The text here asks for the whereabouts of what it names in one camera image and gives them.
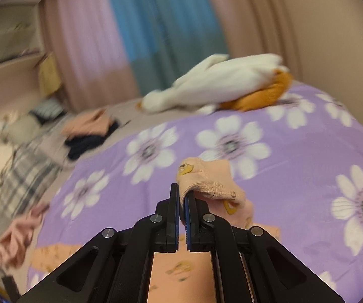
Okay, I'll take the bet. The dark navy garment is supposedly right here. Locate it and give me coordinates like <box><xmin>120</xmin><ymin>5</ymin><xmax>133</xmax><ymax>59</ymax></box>
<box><xmin>64</xmin><ymin>120</ymin><xmax>120</xmax><ymax>161</ymax></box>

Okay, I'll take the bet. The orange duck print shirt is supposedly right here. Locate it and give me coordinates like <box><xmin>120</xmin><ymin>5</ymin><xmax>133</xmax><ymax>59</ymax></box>
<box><xmin>31</xmin><ymin>157</ymin><xmax>281</xmax><ymax>303</ymax></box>

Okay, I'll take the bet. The white goose plush toy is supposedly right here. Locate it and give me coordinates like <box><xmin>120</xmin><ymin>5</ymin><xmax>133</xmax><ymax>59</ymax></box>
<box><xmin>139</xmin><ymin>53</ymin><xmax>289</xmax><ymax>114</ymax></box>

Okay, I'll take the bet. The purple floral bed cover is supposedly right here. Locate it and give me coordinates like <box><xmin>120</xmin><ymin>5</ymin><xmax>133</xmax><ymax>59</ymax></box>
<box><xmin>28</xmin><ymin>84</ymin><xmax>363</xmax><ymax>302</ymax></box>

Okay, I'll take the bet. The folded orange garment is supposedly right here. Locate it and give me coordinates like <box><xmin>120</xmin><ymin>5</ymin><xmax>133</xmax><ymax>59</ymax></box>
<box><xmin>61</xmin><ymin>109</ymin><xmax>111</xmax><ymax>138</ymax></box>

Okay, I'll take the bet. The pink crumpled garment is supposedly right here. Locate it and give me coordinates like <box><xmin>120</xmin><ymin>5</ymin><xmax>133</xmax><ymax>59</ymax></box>
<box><xmin>0</xmin><ymin>202</ymin><xmax>49</xmax><ymax>269</ymax></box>

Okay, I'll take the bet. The grey plaid blanket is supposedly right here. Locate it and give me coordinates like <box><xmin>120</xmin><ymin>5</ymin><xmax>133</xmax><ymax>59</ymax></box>
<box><xmin>0</xmin><ymin>146</ymin><xmax>61</xmax><ymax>232</ymax></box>

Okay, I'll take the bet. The pink and blue curtain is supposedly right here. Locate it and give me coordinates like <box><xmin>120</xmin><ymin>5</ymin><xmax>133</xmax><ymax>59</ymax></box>
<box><xmin>40</xmin><ymin>0</ymin><xmax>302</xmax><ymax>111</ymax></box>

